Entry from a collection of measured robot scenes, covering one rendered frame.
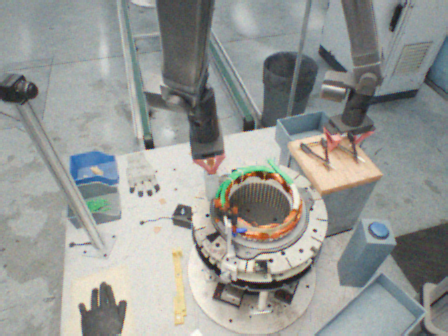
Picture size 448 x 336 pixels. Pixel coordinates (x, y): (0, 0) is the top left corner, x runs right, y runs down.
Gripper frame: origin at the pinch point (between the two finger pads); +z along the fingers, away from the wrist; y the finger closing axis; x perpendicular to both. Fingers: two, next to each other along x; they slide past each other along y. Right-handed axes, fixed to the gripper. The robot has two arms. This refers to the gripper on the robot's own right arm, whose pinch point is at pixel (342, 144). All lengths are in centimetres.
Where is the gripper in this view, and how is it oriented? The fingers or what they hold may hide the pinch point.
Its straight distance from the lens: 100.5
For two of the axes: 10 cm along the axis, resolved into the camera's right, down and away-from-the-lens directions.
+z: 0.1, 6.7, 7.4
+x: 3.2, 7.0, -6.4
